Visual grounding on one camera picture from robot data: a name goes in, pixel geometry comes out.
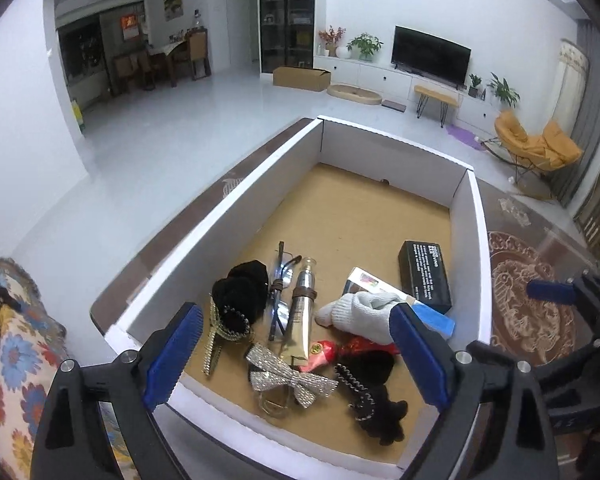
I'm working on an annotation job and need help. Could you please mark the red flower arrangement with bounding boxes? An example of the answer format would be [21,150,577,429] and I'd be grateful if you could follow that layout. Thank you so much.
[318,26,346,58]

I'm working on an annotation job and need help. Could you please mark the floral blanket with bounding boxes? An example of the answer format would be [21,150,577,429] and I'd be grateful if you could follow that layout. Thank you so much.
[0,257,131,480]

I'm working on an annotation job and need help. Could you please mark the beige oval floor tray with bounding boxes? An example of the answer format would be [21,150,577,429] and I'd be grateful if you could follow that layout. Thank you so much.
[326,84,383,107]

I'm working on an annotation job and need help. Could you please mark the blue and white carton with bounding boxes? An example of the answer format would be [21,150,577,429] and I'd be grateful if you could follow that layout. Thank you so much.
[341,266,457,338]

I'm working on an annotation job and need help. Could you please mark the white sheer curtain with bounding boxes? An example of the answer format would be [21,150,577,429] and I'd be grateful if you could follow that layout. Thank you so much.
[547,39,592,136]

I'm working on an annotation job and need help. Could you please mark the white knit glove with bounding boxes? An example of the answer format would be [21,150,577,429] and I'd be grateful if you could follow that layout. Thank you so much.
[314,290,406,346]

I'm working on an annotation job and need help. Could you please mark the wooden dining chair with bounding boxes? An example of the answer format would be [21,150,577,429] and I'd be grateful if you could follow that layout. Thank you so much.
[111,55,146,93]
[187,30,213,81]

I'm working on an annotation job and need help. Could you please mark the brown cardboard box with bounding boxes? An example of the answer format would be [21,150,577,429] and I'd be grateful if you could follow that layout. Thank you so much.
[272,66,332,93]

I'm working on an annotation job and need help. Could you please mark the red patterned pouch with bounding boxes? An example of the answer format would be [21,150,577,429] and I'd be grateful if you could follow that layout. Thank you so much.
[296,337,398,373]

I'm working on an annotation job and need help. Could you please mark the grey curtain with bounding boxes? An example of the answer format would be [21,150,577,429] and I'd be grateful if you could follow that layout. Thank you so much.
[562,17,600,211]

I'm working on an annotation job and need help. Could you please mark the glass display cabinet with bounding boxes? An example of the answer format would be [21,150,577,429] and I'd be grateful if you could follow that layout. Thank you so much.
[258,0,317,75]

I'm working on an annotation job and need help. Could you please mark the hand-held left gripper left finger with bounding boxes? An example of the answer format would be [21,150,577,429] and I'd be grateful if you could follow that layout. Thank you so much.
[30,301,206,480]

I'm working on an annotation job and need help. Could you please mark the white cardboard box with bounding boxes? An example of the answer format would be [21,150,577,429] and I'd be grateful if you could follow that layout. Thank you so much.
[104,115,493,480]

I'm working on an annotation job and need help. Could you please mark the gold rhinestone hair clip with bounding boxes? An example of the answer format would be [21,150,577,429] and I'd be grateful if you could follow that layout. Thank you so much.
[202,296,253,376]

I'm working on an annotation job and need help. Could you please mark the orange lounge chair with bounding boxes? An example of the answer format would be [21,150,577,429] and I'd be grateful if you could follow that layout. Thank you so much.
[482,111,585,186]

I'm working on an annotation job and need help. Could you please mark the wooden dining table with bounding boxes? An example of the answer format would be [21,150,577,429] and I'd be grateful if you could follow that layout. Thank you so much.
[147,40,211,86]

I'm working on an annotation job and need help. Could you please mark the purple floor mat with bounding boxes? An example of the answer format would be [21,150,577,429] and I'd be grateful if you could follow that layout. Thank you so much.
[446,125,486,151]

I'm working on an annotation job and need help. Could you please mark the gold cosmetic tube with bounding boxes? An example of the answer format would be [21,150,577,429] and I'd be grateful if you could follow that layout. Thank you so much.
[280,256,320,366]

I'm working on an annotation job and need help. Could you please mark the silver rhinestone bow clip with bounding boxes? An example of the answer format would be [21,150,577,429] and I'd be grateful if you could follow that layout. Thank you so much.
[245,342,340,416]

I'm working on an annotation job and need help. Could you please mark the large potted plant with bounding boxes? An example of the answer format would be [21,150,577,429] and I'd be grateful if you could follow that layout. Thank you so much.
[486,72,521,111]

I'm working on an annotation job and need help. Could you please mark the black velvet scrunchie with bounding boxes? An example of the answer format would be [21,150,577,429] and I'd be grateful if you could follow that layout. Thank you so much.
[211,259,270,343]

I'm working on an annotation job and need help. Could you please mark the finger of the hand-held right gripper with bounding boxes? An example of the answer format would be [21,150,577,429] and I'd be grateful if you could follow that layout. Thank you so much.
[530,340,600,386]
[526,269,600,307]

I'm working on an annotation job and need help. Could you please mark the black television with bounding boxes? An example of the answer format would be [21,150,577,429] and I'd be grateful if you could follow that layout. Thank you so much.
[391,25,472,86]

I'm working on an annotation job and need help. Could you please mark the clear safety glasses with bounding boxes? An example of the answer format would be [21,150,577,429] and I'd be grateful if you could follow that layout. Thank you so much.
[266,241,303,343]

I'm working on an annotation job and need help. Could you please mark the dark wooden desktop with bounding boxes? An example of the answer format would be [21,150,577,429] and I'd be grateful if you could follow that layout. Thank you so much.
[90,117,600,480]

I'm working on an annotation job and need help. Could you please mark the leafy potted plant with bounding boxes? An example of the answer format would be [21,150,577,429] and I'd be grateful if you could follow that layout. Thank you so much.
[346,32,384,63]

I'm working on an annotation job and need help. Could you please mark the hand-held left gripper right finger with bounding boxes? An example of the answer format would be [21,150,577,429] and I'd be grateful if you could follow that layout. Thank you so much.
[389,304,561,480]

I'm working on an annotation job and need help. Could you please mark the wooden bench hairpin legs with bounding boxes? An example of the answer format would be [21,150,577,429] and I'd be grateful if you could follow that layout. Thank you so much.
[414,85,462,128]

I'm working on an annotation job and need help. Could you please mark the white media console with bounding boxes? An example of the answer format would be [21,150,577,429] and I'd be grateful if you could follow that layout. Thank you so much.
[314,54,511,133]

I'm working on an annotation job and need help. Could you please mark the black box white print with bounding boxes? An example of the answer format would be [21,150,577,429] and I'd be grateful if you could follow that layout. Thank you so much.
[398,240,453,315]

